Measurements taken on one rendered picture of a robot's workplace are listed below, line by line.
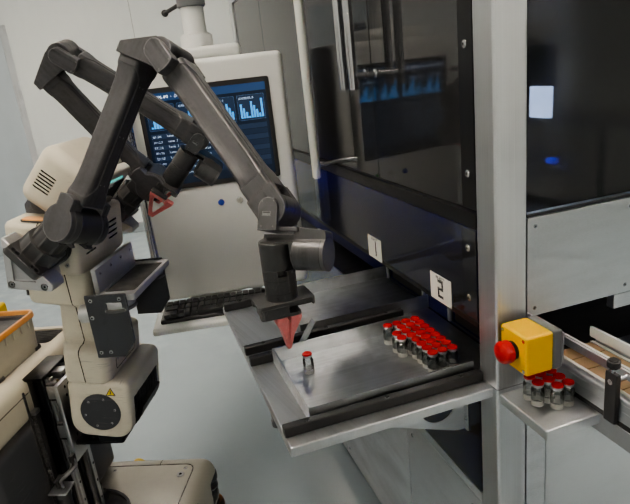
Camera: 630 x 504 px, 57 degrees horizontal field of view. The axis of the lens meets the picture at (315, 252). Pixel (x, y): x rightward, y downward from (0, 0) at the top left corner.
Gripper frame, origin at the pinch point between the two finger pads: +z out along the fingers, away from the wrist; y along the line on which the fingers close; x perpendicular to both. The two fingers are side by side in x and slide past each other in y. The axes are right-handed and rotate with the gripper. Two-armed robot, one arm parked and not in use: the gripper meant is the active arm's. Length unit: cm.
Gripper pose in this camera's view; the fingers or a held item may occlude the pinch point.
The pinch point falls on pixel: (288, 343)
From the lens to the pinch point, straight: 105.9
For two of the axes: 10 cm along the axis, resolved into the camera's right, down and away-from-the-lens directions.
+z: 1.1, 9.5, 3.0
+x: -3.2, -2.5, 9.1
